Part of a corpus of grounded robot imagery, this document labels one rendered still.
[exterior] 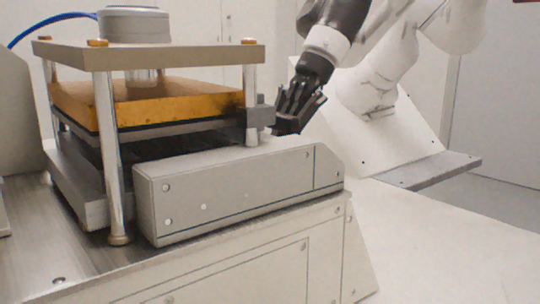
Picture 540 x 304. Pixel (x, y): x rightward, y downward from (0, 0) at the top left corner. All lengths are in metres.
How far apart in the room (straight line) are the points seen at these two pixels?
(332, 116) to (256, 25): 2.08
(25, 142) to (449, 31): 0.88
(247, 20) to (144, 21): 2.65
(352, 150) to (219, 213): 0.75
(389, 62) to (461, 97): 2.56
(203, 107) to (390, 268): 0.43
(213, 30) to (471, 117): 2.14
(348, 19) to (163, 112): 0.51
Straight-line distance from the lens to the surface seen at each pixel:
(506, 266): 0.80
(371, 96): 1.19
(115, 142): 0.38
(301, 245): 0.49
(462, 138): 3.70
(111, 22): 0.49
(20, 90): 0.65
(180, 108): 0.43
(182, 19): 2.84
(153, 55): 0.38
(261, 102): 0.46
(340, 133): 1.13
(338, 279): 0.57
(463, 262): 0.78
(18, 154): 0.66
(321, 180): 0.49
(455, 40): 1.07
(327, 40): 0.80
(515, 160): 3.57
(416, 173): 1.18
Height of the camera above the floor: 1.12
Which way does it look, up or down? 17 degrees down
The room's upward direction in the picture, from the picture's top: straight up
